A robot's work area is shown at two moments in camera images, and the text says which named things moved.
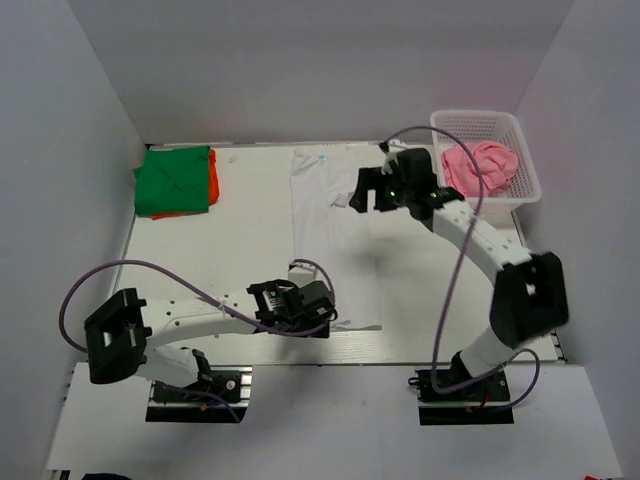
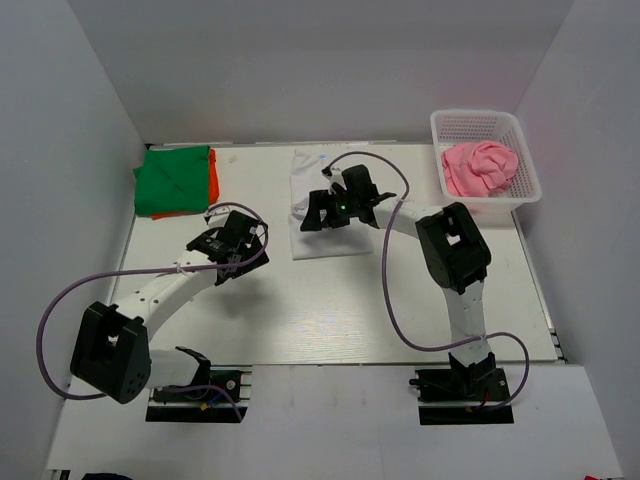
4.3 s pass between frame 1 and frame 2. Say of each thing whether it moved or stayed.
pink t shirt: stayed
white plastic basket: stayed
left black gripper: moved
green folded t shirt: stayed
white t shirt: moved
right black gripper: moved
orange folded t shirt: stayed
